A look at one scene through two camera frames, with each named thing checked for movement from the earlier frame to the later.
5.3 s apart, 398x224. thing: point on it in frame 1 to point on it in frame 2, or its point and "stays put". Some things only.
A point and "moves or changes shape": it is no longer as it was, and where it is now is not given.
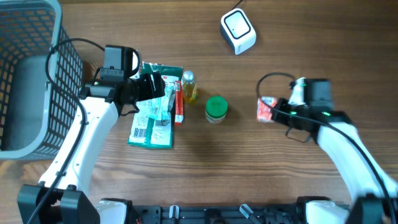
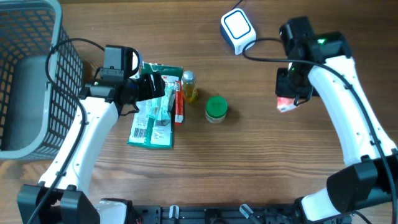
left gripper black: (145, 90) stays put
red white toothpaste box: (179, 114) stays put
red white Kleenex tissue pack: (263, 112) moves or changes shape
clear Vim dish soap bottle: (189, 87) stays put
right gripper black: (277, 116) to (282, 89)
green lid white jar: (216, 109) stays put
